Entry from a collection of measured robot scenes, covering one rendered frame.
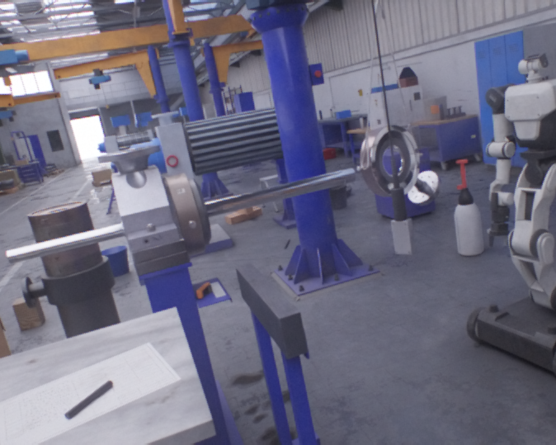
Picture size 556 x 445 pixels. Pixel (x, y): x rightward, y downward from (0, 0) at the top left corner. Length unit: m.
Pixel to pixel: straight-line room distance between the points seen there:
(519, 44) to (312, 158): 3.72
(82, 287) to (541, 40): 5.82
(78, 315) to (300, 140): 2.03
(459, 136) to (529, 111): 5.70
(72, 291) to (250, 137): 3.02
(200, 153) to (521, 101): 3.92
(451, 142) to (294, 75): 4.64
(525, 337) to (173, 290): 1.71
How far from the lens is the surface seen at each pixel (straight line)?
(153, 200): 2.10
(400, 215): 1.79
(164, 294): 2.05
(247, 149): 5.86
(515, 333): 2.82
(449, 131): 8.19
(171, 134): 5.73
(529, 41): 7.03
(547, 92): 2.60
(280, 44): 3.98
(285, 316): 1.57
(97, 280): 3.66
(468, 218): 4.30
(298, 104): 3.97
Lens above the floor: 1.51
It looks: 14 degrees down
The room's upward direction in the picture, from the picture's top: 11 degrees counter-clockwise
